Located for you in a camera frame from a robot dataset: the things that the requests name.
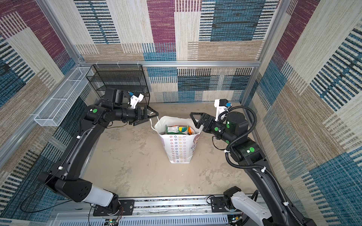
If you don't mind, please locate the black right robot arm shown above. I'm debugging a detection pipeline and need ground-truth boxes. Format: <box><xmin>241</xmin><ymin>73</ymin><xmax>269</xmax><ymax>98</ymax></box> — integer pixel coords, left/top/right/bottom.
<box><xmin>190</xmin><ymin>112</ymin><xmax>316</xmax><ymax>226</ymax></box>

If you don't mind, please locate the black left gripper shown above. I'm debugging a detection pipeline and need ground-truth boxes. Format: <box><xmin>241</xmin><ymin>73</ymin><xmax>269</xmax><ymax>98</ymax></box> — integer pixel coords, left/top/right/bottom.
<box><xmin>114</xmin><ymin>105</ymin><xmax>158</xmax><ymax>126</ymax></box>

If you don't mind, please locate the white paper bag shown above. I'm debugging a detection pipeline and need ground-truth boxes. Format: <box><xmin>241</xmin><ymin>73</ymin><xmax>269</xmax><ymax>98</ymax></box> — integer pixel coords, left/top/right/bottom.
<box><xmin>151</xmin><ymin>116</ymin><xmax>203</xmax><ymax>164</ymax></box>

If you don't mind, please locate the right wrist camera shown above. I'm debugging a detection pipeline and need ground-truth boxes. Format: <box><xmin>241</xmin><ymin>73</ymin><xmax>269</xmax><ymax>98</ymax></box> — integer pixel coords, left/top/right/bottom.
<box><xmin>214</xmin><ymin>99</ymin><xmax>232</xmax><ymax>121</ymax></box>

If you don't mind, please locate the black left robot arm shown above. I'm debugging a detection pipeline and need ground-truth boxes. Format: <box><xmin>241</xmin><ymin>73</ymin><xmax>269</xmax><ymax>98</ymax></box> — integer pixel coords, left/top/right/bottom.
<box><xmin>38</xmin><ymin>88</ymin><xmax>159</xmax><ymax>216</ymax></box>

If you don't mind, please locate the orange snack bag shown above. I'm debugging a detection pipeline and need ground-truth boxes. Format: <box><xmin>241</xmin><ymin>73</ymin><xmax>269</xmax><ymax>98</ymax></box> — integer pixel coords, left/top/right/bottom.
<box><xmin>188</xmin><ymin>126</ymin><xmax>196</xmax><ymax>135</ymax></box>

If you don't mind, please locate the black wire shelf rack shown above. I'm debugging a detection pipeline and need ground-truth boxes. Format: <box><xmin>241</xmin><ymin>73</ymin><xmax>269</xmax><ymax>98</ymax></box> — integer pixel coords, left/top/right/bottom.
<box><xmin>85</xmin><ymin>64</ymin><xmax>150</xmax><ymax>104</ymax></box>

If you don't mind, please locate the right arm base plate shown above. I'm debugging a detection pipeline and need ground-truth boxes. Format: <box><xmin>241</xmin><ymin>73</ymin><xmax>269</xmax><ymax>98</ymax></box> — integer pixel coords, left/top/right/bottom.
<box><xmin>207</xmin><ymin>196</ymin><xmax>242</xmax><ymax>213</ymax></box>

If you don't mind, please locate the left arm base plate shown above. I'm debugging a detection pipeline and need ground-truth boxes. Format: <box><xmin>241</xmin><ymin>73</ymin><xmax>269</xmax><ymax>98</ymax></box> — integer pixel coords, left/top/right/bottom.
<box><xmin>91</xmin><ymin>199</ymin><xmax>135</xmax><ymax>217</ymax></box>

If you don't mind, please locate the small green snack bag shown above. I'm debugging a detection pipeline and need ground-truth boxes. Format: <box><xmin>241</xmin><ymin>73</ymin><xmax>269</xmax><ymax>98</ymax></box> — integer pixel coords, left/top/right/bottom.
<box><xmin>166</xmin><ymin>125</ymin><xmax>189</xmax><ymax>135</ymax></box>

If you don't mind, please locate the white wire mesh basket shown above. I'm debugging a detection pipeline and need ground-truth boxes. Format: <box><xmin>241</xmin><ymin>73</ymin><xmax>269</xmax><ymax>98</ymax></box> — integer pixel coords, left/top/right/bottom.
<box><xmin>34</xmin><ymin>67</ymin><xmax>90</xmax><ymax>127</ymax></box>

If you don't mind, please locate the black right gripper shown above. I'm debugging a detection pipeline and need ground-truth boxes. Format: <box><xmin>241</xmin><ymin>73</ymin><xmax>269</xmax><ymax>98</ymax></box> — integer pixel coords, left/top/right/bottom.
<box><xmin>189</xmin><ymin>113</ymin><xmax>235</xmax><ymax>145</ymax></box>

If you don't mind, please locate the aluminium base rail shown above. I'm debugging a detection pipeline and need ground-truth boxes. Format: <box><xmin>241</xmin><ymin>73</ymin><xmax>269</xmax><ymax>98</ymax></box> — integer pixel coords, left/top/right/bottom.
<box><xmin>48</xmin><ymin>194</ymin><xmax>283</xmax><ymax>226</ymax></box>

